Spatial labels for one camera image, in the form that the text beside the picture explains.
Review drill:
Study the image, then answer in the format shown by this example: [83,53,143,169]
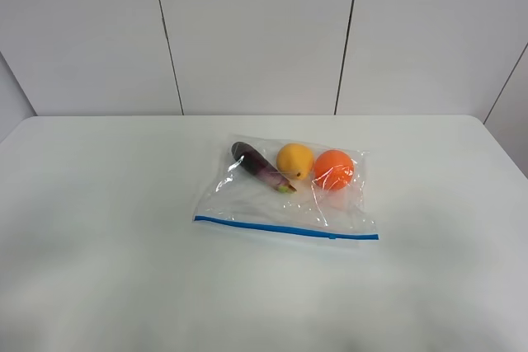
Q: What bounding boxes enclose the orange toy fruit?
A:
[313,149,355,191]

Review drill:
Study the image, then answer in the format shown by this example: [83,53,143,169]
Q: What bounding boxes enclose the clear zip bag blue seal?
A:
[193,136,379,241]

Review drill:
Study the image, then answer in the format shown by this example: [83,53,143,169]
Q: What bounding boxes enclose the yellow toy pear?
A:
[276,143,314,181]

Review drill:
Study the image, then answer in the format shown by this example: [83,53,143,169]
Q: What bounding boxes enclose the purple toy eggplant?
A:
[231,142,296,194]

